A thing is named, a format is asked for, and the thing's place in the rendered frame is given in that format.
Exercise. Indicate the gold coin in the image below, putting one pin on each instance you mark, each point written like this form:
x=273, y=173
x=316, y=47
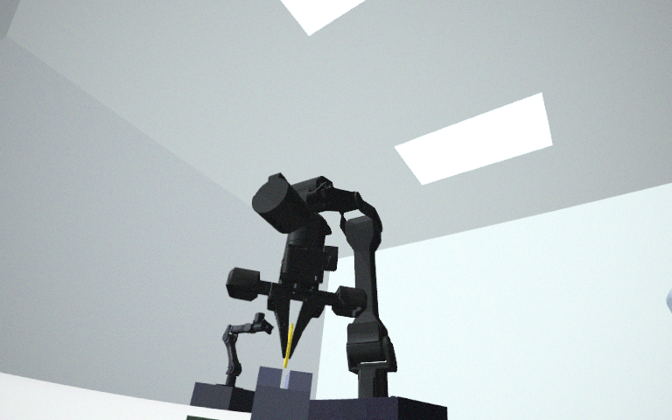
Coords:
x=289, y=346

